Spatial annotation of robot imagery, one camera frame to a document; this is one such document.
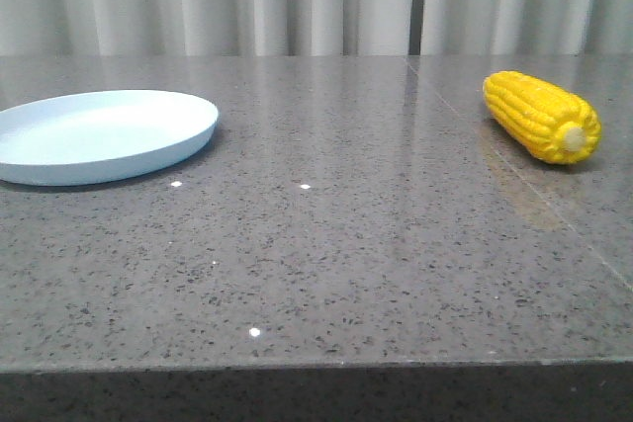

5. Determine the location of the light blue round plate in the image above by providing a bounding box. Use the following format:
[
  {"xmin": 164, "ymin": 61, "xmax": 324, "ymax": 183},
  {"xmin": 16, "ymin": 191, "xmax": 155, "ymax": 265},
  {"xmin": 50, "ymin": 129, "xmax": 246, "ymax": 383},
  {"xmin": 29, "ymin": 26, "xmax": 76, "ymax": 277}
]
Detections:
[{"xmin": 1, "ymin": 90, "xmax": 219, "ymax": 186}]

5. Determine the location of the yellow corn cob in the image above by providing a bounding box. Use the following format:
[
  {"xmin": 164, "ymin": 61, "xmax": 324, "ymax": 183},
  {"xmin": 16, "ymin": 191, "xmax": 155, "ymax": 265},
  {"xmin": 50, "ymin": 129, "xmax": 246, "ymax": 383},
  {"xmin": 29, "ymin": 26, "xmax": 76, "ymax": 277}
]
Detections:
[{"xmin": 483, "ymin": 71, "xmax": 601, "ymax": 165}]

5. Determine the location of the white pleated curtain right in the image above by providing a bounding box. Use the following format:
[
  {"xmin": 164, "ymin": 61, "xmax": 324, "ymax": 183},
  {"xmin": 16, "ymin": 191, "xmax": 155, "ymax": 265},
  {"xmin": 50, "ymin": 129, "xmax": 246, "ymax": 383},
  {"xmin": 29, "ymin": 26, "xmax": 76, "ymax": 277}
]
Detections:
[{"xmin": 420, "ymin": 0, "xmax": 632, "ymax": 55}]

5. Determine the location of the white pleated curtain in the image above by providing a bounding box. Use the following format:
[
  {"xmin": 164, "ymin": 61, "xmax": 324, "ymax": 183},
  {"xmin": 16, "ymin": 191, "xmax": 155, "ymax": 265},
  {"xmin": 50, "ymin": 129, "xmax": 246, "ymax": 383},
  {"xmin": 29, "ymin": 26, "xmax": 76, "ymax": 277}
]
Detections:
[
  {"xmin": 1, "ymin": 0, "xmax": 412, "ymax": 56},
  {"xmin": 420, "ymin": 0, "xmax": 632, "ymax": 55}
]

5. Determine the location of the white pleated curtain left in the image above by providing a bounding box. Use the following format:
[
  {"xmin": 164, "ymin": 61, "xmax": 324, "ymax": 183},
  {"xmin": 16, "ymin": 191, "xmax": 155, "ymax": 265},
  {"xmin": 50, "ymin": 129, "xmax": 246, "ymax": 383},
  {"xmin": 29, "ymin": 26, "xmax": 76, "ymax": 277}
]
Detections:
[{"xmin": 1, "ymin": 0, "xmax": 412, "ymax": 56}]

